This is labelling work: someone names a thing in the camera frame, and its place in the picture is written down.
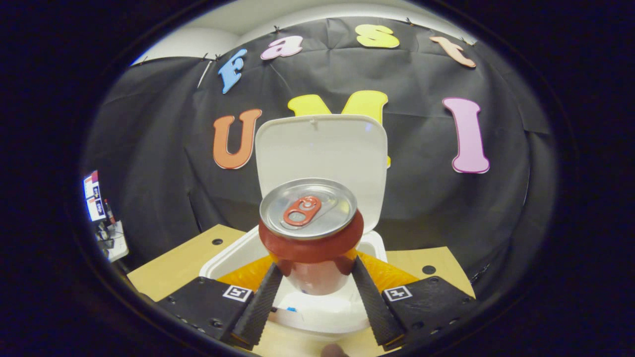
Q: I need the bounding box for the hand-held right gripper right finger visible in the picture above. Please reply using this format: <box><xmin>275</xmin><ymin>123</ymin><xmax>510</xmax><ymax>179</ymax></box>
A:
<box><xmin>350</xmin><ymin>250</ymin><xmax>478</xmax><ymax>348</ymax></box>

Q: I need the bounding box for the red pop can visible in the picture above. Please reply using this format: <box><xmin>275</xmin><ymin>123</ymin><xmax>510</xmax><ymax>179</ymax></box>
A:
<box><xmin>258</xmin><ymin>178</ymin><xmax>364</xmax><ymax>297</ymax></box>

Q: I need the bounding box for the black backdrop cloth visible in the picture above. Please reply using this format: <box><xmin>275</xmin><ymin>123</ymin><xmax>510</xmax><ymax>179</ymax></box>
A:
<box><xmin>82</xmin><ymin>17</ymin><xmax>559</xmax><ymax>283</ymax></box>

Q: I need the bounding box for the computer monitor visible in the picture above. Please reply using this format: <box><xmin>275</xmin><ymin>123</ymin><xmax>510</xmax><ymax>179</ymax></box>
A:
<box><xmin>82</xmin><ymin>170</ymin><xmax>107</xmax><ymax>222</ymax></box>

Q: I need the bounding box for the white desktop garbage bin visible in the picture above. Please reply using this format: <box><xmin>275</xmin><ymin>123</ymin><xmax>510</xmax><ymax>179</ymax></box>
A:
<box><xmin>199</xmin><ymin>114</ymin><xmax>389</xmax><ymax>335</ymax></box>

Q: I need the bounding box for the wooden desktop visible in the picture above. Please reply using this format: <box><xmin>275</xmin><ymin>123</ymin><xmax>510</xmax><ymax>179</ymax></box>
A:
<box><xmin>127</xmin><ymin>224</ymin><xmax>476</xmax><ymax>357</ymax></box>

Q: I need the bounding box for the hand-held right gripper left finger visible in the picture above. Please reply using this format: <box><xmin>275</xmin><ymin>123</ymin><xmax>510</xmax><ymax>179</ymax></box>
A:
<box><xmin>158</xmin><ymin>254</ymin><xmax>284</xmax><ymax>348</ymax></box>

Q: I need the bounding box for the white side table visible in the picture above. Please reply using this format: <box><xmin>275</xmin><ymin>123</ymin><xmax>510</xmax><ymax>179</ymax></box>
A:
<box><xmin>97</xmin><ymin>221</ymin><xmax>129</xmax><ymax>262</ymax></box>

